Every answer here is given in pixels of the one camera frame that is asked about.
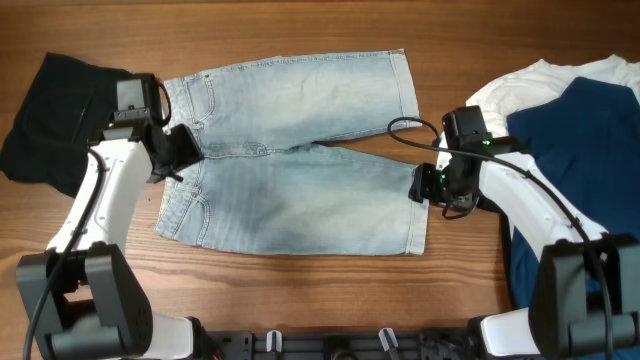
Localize light blue denim shorts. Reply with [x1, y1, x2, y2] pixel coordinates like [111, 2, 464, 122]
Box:
[155, 49, 429, 256]

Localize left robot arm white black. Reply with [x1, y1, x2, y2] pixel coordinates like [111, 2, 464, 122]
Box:
[16, 74, 215, 359]

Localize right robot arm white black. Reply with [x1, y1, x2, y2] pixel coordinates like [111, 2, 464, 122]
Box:
[409, 138, 639, 359]

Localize folded black garment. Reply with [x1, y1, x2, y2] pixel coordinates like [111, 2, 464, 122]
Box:
[1, 53, 134, 197]

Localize white t-shirt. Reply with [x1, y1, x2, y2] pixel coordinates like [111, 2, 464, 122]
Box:
[466, 55, 639, 137]

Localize dark blue t-shirt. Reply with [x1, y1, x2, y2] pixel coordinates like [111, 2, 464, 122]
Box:
[505, 75, 640, 360]

